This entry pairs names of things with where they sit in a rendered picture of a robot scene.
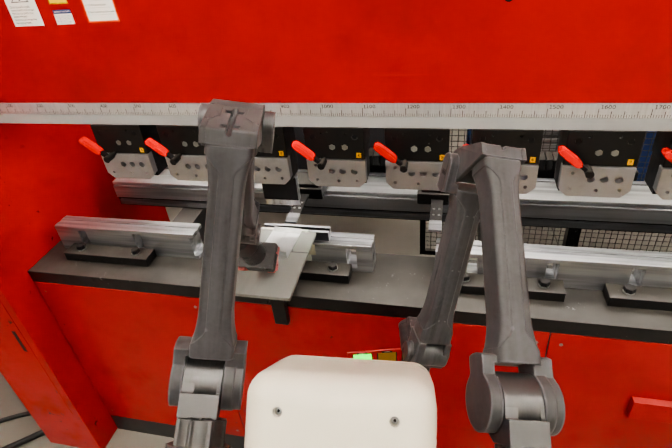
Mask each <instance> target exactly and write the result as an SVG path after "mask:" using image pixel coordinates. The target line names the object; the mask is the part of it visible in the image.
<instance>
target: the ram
mask: <svg viewBox="0 0 672 448"><path fill-rule="evenodd" d="M113 1H114V4H115V7H116V10H117V13H118V16H119V19H120V22H97V23H89V22H88V19H87V17H86V14H85V11H84V8H83V5H82V2H81V0H67V2H68V3H65V4H49V1H48V0H35V3H36V5H37V8H38V10H39V13H40V15H41V18H42V20H43V23H44V25H45V26H22V27H16V26H15V24H14V22H13V19H12V17H11V15H10V13H9V10H8V8H7V6H6V3H5V1H4V0H0V103H210V102H211V101H212V99H213V98H214V99H222V100H230V101H238V102H246V103H484V104H672V0H113ZM64 9H70V11H71V13H72V16H73V19H74V22H75V24H65V25H58V24H57V22H56V19H55V17H54V14H53V11H52V10H64ZM197 117H198V115H101V114H0V123H25V124H107V125H190V126H198V119H197ZM275 127H356V128H438V129H521V130H604V131H672V118H540V117H394V116H275Z"/></svg>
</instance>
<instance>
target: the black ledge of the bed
mask: <svg viewBox="0 0 672 448"><path fill-rule="evenodd" d="M67 249H68V248H65V247H64V245H63V243H62V241H61V240H60V241H59V242H58V243H57V244H56V245H55V246H54V247H53V248H52V249H51V250H50V251H49V252H48V253H46V254H45V255H44V256H43V257H42V258H41V259H40V260H39V261H38V262H37V263H36V264H35V265H34V266H33V267H31V268H30V269H29V270H28V273H29V275H30V276H31V278H32V280H33V281H37V282H47V283H57V284H67V285H77V286H87V287H98V288H108V289H118V290H128V291H138V292H148V293H158V294H169V295H179V296H189V297H199V296H200V283H201V270H202V258H203V255H202V256H201V258H200V259H196V258H184V257H171V256H158V255H157V256H156V258H155V259H154V260H153V261H152V263H151V264H150V265H149V266H148V267H146V266H135V265H123V264H111V263H100V262H88V261H76V260H67V258H66V256H65V254H64V252H65V251H66V250H67ZM434 264H435V257H424V256H410V255H396V254H381V253H376V261H375V266H374V270H373V272H361V271H352V275H351V278H350V282H349V284H346V283H334V282H322V281H311V280H298V282H297V285H296V287H295V290H294V292H293V295H292V298H291V300H290V301H286V302H287V306H290V307H300V308H311V309H321V310H331V311H341V312H351V313H361V314H371V315H382V316H392V317H402V318H407V317H408V316H410V317H417V316H418V315H419V314H420V312H421V310H422V307H423V305H424V302H425V299H426V296H427V292H428V288H429V284H430V280H431V276H432V272H433V268H434ZM565 292H566V296H565V301H564V302H557V301H545V300H534V299H529V303H530V313H531V321H532V327H533V330H534V331H544V332H554V333H564V334H574V335H584V336H595V337H605V338H615V339H625V340H635V341H645V342H655V343H666V344H672V311H663V310H651V309H639V308H628V307H616V306H608V305H607V303H606V300H605V297H604V293H603V291H601V290H588V289H576V288H565ZM453 323H463V324H473V325H483V326H486V306H485V295H475V294H463V293H460V294H459V298H458V302H457V305H456V309H455V313H454V319H453Z"/></svg>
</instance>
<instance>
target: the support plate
mask: <svg viewBox="0 0 672 448"><path fill-rule="evenodd" d="M272 231H273V230H268V229H261V234H260V242H266V241H267V239H268V237H269V236H270V234H271V232H272ZM315 237H316V232H301V233H300V235H299V237H298V239H297V241H296V243H295V245H294V246H293V248H292V249H293V251H294V252H308V253H294V252H290V254H289V256H288V258H279V257H278V263H279V267H278V271H275V273H269V272H264V271H251V270H247V271H242V270H238V273H237V284H236V295H235V296H241V297H251V298H261V299H272V300H282V301H290V300H291V298H292V295H293V292H294V290H295V287H296V285H297V282H298V280H299V277H300V275H301V272H302V270H303V267H304V265H305V262H306V260H307V257H308V255H309V252H310V250H311V247H312V245H313V242H314V240H315Z"/></svg>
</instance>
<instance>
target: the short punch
mask: <svg viewBox="0 0 672 448"><path fill-rule="evenodd" d="M262 188H263V193H264V198H265V199H266V201H267V204H285V205H301V203H300V198H301V195H300V189H299V182H298V176H297V174H296V175H295V176H294V178H293V180H289V181H288V182H287V183H286V184H262Z"/></svg>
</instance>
